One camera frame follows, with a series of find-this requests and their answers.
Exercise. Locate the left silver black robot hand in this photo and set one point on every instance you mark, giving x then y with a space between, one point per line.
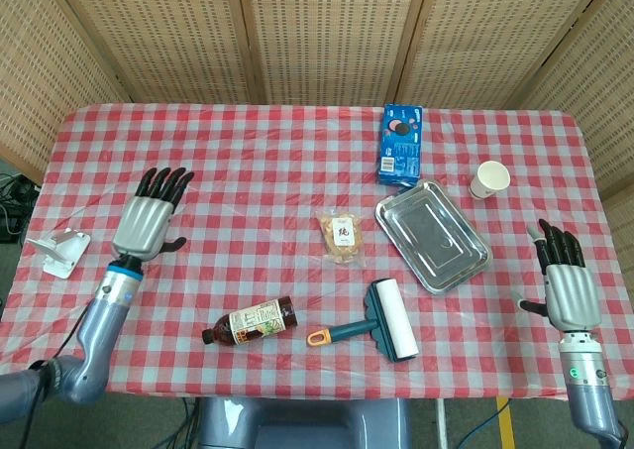
143 221

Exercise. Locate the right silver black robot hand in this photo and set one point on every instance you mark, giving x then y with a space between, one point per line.
572 290

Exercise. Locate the pastry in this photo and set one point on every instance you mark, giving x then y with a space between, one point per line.
342 237

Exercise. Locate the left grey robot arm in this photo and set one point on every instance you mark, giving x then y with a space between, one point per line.
99 330

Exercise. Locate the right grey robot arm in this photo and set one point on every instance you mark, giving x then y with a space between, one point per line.
587 394

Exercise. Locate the stainless steel rectangular tray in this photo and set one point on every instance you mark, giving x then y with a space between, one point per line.
431 241

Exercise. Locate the white plastic holder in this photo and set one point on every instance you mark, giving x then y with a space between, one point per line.
62 251

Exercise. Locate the white paper cup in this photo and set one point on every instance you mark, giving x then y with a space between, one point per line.
488 181

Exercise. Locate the red white checkered tablecloth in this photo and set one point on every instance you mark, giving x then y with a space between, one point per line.
277 171

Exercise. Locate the brown tea bottle with label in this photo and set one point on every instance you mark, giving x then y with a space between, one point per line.
252 320

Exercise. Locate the white table leg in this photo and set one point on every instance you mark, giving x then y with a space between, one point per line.
441 424

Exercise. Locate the blue cookie box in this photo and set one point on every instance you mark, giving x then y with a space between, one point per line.
400 146

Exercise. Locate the grey robot torso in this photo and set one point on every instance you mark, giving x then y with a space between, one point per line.
302 424

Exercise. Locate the woven bamboo folding screen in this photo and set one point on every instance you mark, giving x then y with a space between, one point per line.
322 33

